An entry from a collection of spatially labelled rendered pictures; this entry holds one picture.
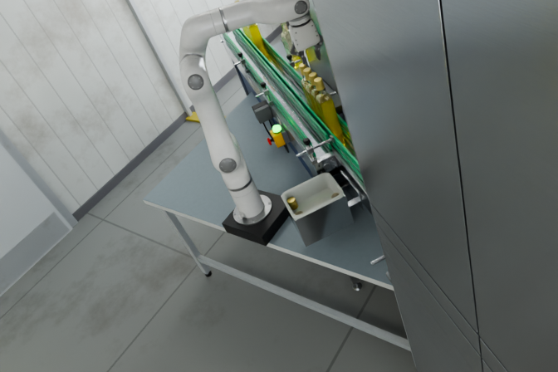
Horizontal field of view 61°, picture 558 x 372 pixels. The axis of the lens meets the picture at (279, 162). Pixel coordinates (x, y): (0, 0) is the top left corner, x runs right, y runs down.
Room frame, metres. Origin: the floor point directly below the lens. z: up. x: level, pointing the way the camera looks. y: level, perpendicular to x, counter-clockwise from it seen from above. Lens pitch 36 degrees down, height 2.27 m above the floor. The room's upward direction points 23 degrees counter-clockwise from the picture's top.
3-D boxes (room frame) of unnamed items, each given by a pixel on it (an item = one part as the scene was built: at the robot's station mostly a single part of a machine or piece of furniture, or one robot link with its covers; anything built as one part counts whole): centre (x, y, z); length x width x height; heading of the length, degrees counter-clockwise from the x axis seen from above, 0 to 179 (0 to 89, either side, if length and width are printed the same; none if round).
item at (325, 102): (1.69, -0.27, 1.16); 0.06 x 0.06 x 0.21; 5
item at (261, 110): (2.26, -0.02, 0.96); 0.08 x 0.08 x 0.08; 6
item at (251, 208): (1.71, 0.20, 0.90); 0.19 x 0.19 x 0.18
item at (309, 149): (1.56, -0.16, 1.12); 0.17 x 0.03 x 0.12; 96
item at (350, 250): (2.14, -0.30, 0.73); 1.58 x 1.52 x 0.04; 41
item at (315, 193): (1.43, -0.07, 0.97); 0.22 x 0.17 x 0.09; 96
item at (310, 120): (2.46, -0.14, 1.10); 1.75 x 0.01 x 0.08; 6
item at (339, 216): (1.44, -0.10, 0.92); 0.27 x 0.17 x 0.15; 96
